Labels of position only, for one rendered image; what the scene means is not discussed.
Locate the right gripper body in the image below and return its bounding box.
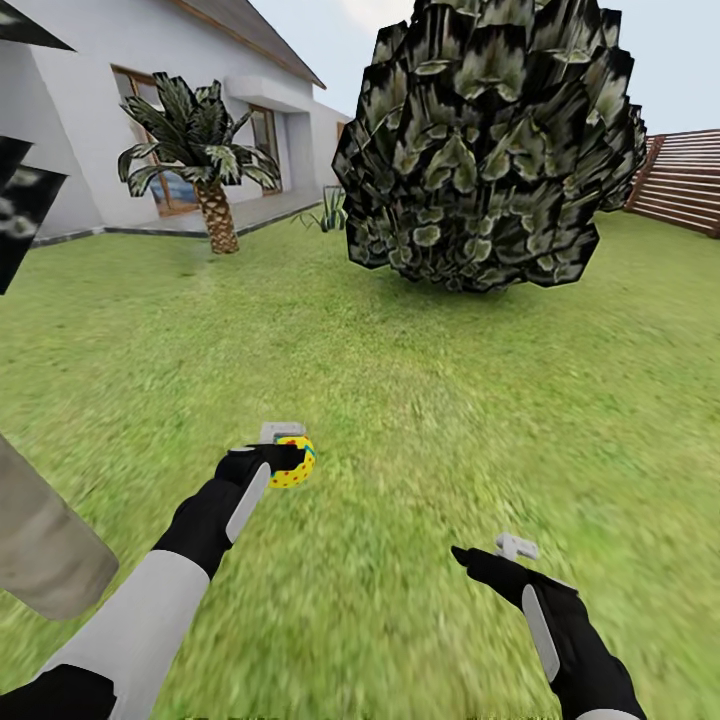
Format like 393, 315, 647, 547
467, 548, 524, 601

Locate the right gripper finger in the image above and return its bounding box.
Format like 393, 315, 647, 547
451, 545, 470, 567

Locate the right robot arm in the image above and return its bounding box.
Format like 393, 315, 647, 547
451, 531, 648, 720

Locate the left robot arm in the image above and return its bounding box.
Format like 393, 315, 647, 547
0, 422, 306, 720

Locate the easter egg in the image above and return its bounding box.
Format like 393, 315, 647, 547
269, 435, 315, 489

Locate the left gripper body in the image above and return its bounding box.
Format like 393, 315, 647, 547
263, 443, 299, 471

